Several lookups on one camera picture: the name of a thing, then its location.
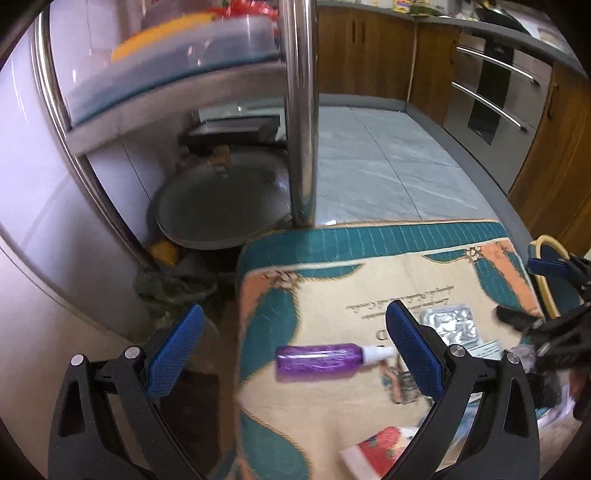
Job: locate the blue lidded storage box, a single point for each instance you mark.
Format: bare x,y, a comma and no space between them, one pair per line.
195,50

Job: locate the stainless steel shelf rack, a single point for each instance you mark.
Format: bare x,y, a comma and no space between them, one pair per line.
294,77

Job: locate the black plastic bag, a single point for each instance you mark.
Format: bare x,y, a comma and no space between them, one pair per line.
549,388

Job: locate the white green medicine box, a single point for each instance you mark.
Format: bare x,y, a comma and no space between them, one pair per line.
490,350

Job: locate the yellow corn cob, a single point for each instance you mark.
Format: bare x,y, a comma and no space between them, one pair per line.
160,32

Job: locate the red floral paper cup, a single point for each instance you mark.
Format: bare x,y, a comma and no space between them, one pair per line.
374,457

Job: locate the black square tray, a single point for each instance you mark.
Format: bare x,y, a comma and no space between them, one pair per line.
231,131

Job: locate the teal yellow-rimmed trash bin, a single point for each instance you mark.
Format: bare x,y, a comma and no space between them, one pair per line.
557,295

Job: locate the red plastic bag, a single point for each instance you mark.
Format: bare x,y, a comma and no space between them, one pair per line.
239,8

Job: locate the silver foil blister pack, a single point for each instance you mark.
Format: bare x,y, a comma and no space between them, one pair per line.
455,324

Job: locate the teal beige patterned mat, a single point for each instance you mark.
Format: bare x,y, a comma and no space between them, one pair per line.
324,388

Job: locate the glass pan lid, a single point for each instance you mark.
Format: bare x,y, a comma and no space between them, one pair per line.
216,206

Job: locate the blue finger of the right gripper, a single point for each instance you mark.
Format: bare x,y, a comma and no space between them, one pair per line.
550,268

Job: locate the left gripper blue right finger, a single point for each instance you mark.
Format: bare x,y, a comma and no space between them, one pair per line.
415,352

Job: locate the yellow container on counter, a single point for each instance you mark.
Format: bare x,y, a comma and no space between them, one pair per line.
402,6

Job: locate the person's right hand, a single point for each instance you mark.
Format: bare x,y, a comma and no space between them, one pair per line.
580,392

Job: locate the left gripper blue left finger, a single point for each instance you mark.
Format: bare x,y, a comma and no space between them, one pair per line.
170,350

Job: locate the purple bottle white cap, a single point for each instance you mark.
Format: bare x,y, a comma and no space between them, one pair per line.
299,363

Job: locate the black wok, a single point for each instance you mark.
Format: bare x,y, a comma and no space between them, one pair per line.
499,18

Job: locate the wooden kitchen cabinets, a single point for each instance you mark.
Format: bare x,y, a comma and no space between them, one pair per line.
385,80

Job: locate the stainless built-in oven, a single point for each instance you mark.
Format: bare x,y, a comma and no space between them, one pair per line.
498,97

